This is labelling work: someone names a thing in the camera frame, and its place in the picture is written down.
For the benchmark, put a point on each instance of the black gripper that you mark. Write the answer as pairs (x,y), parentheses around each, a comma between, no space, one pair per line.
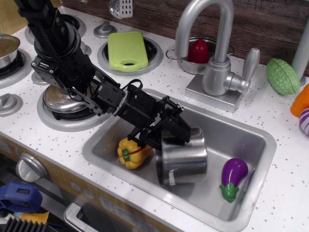
(150,117)

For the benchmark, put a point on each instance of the stainless steel pot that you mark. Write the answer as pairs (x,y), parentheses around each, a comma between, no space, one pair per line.
(180,162)

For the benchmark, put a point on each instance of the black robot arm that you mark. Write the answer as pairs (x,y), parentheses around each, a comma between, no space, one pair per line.
(61,62)

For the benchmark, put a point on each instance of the silver toy sink basin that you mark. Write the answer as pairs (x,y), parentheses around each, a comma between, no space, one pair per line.
(225,139)

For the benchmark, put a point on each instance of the steel pot lid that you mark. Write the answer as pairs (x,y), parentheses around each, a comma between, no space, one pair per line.
(59,100)

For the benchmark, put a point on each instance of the steel pot on left burner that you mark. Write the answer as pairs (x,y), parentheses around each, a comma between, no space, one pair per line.
(8,49)

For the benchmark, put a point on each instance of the yellow toy bell pepper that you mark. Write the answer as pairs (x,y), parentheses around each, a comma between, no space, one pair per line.
(131,155)

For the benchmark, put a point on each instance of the silver toy faucet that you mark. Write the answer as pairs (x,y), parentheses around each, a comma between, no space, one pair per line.
(218,86)

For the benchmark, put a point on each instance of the purple toy eggplant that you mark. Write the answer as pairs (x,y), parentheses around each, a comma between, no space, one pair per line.
(233,172)

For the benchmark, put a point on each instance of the front black burner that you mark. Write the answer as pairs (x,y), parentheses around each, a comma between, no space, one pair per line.
(68,122)

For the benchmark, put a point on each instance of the back right burner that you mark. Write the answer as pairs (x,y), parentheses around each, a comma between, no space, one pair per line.
(154,54)

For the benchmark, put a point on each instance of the red toy vegetable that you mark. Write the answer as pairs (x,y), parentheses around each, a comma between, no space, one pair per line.
(198,52)

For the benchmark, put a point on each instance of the green toy cutting board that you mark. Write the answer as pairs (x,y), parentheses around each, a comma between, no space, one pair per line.
(127,52)

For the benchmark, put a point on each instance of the silver stove knob middle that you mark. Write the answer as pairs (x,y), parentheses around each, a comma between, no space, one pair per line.
(85,49)

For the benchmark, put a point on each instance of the silver stove knob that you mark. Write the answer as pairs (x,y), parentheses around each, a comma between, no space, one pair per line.
(38,80)
(85,49)
(10,104)
(104,30)

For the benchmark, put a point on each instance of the silver stove knob back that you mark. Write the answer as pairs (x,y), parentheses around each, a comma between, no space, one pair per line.
(104,30)

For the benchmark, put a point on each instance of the green toy bitter melon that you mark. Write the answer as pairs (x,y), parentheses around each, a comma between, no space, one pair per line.
(282,77)

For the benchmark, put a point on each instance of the silver perforated utensil holder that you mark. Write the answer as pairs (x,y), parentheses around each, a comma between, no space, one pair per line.
(121,8)

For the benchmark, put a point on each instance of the purple white striped toy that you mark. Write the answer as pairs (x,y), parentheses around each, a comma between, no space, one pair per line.
(304,121)

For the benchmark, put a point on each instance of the orange toy vegetable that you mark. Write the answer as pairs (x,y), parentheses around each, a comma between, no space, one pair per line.
(301,102)

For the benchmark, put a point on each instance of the silver oven dial knob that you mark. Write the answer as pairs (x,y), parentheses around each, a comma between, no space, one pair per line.
(29,169)

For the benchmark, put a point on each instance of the yellow cloth scrap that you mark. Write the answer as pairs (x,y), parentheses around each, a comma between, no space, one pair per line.
(35,217)

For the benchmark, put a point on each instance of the silver stove knob front left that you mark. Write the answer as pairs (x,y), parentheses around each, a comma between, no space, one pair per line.
(10,104)

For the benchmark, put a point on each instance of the blue plastic clamp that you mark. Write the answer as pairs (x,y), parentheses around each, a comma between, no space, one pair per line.
(20,197)

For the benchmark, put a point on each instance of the silver oven door handle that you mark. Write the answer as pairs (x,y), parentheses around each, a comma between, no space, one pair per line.
(88,219)

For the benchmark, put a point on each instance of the grey vertical post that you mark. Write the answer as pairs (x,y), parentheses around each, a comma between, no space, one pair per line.
(301,57)

